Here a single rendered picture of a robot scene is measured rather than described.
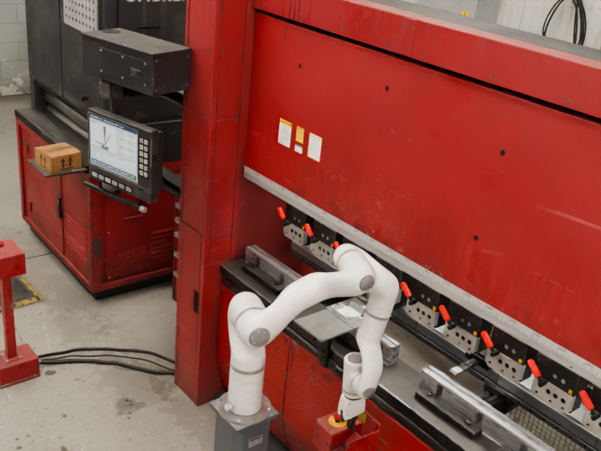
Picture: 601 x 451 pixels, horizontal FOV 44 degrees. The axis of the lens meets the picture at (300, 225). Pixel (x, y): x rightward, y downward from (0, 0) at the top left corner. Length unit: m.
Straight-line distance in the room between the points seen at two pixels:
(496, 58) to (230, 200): 1.69
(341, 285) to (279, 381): 1.33
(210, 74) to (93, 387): 1.96
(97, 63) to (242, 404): 1.84
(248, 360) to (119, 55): 1.66
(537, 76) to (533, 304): 0.76
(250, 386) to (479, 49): 1.36
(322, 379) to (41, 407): 1.66
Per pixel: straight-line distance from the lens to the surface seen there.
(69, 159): 4.66
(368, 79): 2.97
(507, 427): 2.93
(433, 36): 2.72
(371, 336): 2.68
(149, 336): 4.88
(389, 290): 2.60
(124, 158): 3.68
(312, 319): 3.25
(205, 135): 3.58
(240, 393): 2.62
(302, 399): 3.60
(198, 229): 3.78
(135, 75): 3.53
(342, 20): 3.04
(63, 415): 4.30
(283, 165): 3.46
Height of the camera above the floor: 2.72
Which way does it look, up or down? 25 degrees down
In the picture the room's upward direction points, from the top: 6 degrees clockwise
